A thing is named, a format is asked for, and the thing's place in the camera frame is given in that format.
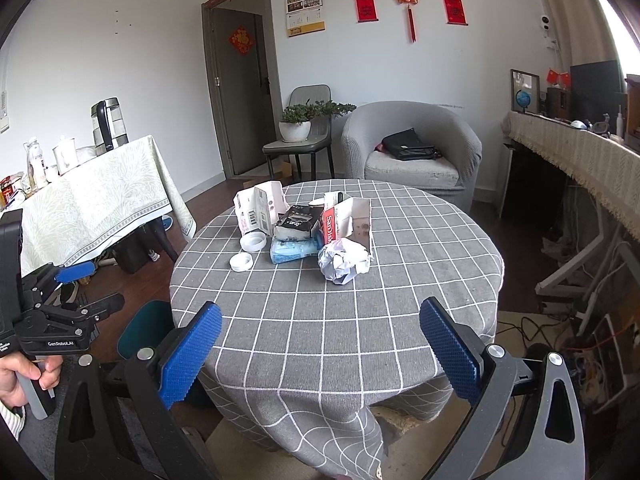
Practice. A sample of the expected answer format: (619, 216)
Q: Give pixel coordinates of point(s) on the small red flags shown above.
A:
(558, 79)

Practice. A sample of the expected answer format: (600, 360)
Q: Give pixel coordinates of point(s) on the white patterned tablecloth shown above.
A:
(92, 207)

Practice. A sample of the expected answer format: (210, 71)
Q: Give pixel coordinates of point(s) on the grey dining chair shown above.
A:
(320, 137)

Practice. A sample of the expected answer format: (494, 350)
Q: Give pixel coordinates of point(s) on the red white box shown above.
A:
(346, 217)

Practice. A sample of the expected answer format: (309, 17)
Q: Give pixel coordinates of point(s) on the person's left hand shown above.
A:
(15, 365)

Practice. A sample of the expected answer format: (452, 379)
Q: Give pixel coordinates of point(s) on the potted green plant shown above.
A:
(300, 120)

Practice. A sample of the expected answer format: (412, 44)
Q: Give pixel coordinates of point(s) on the small blue globe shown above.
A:
(522, 99)

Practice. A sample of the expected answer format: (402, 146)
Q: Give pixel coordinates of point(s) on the white paper ball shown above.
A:
(342, 260)

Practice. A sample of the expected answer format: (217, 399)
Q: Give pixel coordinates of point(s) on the electric glass kettle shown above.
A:
(109, 130)

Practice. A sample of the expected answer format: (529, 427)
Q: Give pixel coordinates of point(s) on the beige lace desk cloth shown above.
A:
(608, 170)

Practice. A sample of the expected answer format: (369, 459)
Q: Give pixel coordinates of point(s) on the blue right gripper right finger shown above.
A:
(457, 348)

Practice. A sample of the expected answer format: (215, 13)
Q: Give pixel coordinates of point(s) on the black handbag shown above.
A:
(406, 146)

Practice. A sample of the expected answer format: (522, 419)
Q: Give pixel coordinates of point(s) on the black monitor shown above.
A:
(596, 91)

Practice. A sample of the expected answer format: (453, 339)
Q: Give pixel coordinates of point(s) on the right red wall scroll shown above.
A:
(455, 13)

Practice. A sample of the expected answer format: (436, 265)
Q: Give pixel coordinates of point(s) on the red fu door sticker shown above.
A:
(241, 40)

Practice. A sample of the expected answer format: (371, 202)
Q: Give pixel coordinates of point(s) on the grey door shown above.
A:
(244, 90)

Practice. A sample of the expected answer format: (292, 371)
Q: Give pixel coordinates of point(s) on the red wall scroll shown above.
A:
(455, 13)
(366, 11)

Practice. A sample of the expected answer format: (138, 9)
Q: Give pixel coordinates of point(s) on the teal trash bin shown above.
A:
(149, 326)

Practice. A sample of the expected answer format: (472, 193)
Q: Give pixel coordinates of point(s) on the wall calendar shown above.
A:
(304, 17)

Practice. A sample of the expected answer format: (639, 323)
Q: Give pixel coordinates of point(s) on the black tissue packet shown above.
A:
(300, 222)

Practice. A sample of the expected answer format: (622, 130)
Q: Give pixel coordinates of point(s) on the white plastic lid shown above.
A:
(241, 262)

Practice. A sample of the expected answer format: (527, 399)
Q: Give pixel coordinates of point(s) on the blue wet wipes packet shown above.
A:
(283, 251)

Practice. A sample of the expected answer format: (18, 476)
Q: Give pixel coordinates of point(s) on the framed picture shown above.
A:
(528, 82)

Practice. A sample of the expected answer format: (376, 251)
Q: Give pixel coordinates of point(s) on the grey armchair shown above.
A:
(451, 177)

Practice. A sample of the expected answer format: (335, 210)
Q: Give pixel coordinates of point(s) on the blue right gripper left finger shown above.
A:
(181, 364)

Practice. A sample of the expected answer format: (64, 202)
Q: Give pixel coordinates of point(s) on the white security camera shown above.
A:
(545, 25)

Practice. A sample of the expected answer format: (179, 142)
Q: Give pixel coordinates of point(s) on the left red wall scroll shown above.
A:
(366, 11)

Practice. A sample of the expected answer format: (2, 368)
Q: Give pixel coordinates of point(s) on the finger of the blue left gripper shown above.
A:
(74, 273)
(102, 309)

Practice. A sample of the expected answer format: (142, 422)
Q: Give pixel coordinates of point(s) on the grey checked round tablecloth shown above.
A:
(300, 362)

